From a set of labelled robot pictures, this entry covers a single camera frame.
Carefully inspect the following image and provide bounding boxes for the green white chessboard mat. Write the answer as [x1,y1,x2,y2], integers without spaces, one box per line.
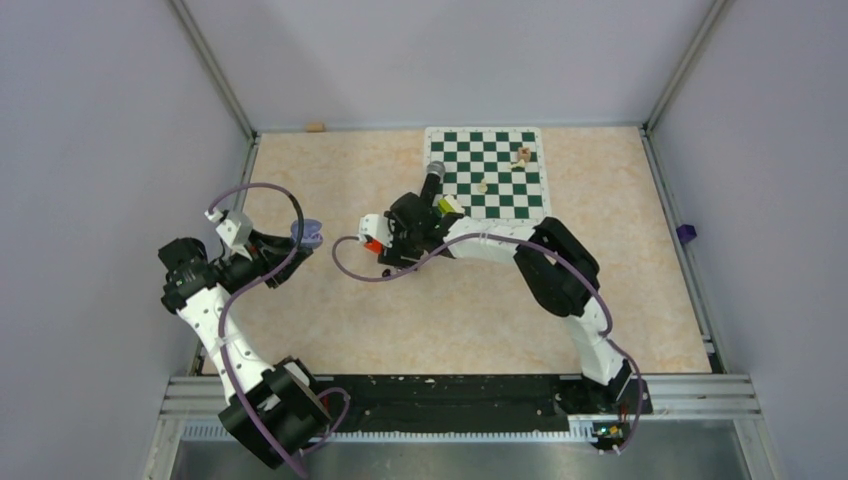
[423,126,553,224]

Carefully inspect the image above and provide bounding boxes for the grey lavender earbud case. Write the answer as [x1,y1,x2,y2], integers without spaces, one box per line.
[290,218,324,250]

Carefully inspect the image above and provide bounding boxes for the black microphone silver head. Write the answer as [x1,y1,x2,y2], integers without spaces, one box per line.
[420,161,445,206]

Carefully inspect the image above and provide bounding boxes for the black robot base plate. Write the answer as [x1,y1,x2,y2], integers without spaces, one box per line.
[315,374,653,436]

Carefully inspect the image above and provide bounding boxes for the green white toy brick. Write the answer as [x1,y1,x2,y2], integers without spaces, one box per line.
[436,195,465,215]

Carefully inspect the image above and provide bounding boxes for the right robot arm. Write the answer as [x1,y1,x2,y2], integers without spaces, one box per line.
[359,193,633,412]

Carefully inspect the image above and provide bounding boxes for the purple object outside frame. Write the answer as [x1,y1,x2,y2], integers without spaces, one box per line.
[675,224,698,245]

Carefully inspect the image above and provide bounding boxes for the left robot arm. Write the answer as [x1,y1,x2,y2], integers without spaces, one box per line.
[158,232,330,469]

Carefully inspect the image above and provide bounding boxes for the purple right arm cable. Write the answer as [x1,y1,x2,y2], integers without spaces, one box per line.
[331,231,645,456]

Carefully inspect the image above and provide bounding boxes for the wine cork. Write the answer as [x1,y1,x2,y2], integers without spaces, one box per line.
[304,122,326,133]

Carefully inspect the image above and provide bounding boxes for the red block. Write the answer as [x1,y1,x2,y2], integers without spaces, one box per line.
[364,240,383,255]

